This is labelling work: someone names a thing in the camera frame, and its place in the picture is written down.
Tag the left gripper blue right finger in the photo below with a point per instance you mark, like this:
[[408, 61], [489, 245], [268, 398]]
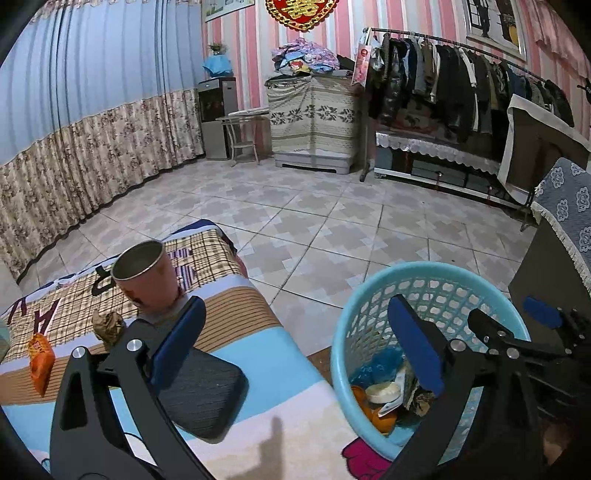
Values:
[[422, 342]]

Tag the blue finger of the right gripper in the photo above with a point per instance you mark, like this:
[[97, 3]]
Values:
[[543, 313]]

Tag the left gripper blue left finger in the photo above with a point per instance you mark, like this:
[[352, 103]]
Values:
[[172, 351]]

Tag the blue plastic bag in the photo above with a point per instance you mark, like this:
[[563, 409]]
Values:
[[383, 367]]

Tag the cream plastic lid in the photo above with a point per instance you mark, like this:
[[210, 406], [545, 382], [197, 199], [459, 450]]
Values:
[[384, 393]]

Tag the white paper card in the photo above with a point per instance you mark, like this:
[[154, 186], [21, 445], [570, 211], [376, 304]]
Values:
[[390, 407]]

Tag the small brown paper ball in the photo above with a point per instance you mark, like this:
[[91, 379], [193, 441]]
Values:
[[108, 328]]

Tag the orange tangerine back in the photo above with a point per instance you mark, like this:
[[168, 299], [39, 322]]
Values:
[[361, 398]]

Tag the orange snack wrapper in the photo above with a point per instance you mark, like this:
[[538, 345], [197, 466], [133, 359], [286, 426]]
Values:
[[41, 361]]

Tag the black textured flat case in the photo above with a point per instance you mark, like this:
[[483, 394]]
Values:
[[203, 399]]

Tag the pink metal-lined cup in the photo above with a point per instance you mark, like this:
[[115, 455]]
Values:
[[145, 275]]

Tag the blue floral cover cloth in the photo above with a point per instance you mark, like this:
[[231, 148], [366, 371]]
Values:
[[562, 199]]

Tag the cartoon patterned table cloth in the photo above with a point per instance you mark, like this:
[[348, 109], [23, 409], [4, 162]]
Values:
[[290, 425]]

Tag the low bench with lace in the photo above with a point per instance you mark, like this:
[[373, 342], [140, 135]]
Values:
[[440, 166]]

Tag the small stool table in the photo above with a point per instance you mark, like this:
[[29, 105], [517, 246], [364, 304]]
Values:
[[247, 130]]

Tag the water dispenser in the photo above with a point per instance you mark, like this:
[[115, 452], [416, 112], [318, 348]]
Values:
[[217, 97]]

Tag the clothes rack with garments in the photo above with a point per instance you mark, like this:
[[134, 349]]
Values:
[[452, 93]]

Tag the cloth covered cabinet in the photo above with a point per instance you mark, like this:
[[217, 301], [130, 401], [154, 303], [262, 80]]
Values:
[[315, 122]]

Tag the blue floral curtain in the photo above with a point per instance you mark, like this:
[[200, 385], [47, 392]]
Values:
[[96, 97]]

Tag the pile of clothes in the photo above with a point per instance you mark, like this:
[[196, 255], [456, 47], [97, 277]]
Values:
[[306, 57]]

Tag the red gold heart decoration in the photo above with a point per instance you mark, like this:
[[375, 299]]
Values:
[[300, 15]]

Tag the framed wall picture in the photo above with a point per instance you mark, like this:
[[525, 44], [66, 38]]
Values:
[[496, 24]]

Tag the wall calendar poster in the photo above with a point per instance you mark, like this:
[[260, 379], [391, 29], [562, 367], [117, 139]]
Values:
[[214, 9]]

